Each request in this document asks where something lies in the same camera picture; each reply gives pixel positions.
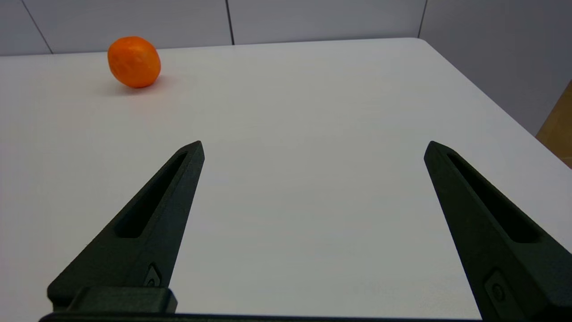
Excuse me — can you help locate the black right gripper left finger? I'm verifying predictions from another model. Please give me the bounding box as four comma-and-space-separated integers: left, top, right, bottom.
47, 141, 205, 310

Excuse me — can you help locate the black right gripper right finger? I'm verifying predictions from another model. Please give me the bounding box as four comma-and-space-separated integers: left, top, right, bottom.
424, 141, 572, 322

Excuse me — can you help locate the orange fruit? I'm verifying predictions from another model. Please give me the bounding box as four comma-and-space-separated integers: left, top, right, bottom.
107, 36, 161, 89

